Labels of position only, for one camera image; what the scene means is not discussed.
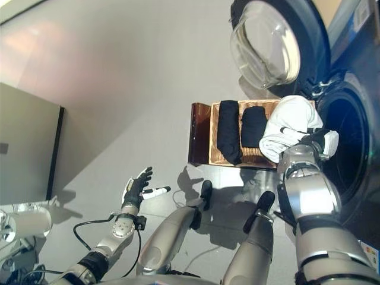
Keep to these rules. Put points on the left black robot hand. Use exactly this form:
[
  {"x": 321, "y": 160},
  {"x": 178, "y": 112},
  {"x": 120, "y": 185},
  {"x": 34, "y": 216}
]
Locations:
[{"x": 135, "y": 190}]

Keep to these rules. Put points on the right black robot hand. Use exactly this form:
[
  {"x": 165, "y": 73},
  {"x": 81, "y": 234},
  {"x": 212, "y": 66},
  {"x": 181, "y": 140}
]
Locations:
[{"x": 325, "y": 142}]

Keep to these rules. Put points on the white garment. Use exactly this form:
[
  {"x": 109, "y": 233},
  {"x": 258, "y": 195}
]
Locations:
[{"x": 291, "y": 118}]

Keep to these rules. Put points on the short black garment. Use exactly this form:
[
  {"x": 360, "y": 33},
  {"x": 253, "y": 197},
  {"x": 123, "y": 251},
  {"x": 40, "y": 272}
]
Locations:
[{"x": 252, "y": 127}]

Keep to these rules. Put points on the long black garment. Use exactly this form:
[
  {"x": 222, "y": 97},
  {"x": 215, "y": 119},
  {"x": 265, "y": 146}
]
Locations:
[{"x": 228, "y": 133}]

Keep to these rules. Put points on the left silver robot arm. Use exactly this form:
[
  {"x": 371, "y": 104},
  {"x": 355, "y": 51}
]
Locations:
[{"x": 121, "y": 231}]

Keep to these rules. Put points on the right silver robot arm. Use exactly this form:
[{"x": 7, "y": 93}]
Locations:
[{"x": 314, "y": 196}]

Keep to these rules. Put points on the grey front-load washing machine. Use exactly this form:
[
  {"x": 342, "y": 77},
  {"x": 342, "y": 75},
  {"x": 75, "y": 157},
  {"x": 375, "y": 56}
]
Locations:
[{"x": 356, "y": 118}]

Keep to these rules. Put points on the round glass washing machine door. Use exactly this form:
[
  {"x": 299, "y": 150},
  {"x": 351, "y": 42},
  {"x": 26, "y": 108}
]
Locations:
[{"x": 267, "y": 44}]

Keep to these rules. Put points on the left silver robot leg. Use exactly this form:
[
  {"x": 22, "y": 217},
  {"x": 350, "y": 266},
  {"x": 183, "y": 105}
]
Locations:
[{"x": 166, "y": 237}]

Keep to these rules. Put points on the silver robot leg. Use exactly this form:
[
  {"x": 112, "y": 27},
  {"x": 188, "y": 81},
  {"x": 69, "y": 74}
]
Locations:
[
  {"x": 166, "y": 237},
  {"x": 252, "y": 255}
]

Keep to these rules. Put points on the rectangular wicker laundry basket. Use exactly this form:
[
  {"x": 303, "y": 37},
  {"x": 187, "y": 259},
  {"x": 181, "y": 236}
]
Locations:
[{"x": 252, "y": 154}]

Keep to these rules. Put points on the brown acrylic stool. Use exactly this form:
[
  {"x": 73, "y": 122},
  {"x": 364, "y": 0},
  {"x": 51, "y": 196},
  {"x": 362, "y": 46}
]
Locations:
[{"x": 199, "y": 133}]

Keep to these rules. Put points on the grey robot torso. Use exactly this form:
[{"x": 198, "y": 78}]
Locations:
[{"x": 160, "y": 280}]

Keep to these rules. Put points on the grey cabinet with dark edge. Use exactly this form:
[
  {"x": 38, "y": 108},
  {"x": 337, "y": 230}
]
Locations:
[{"x": 26, "y": 142}]

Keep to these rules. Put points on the right silver robot leg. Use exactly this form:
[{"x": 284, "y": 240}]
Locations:
[{"x": 252, "y": 255}]

